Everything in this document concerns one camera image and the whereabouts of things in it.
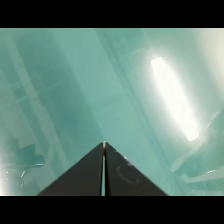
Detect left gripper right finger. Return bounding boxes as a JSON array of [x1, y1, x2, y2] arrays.
[[104, 142, 168, 197]]

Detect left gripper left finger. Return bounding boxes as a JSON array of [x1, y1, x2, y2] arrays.
[[37, 142, 105, 197]]

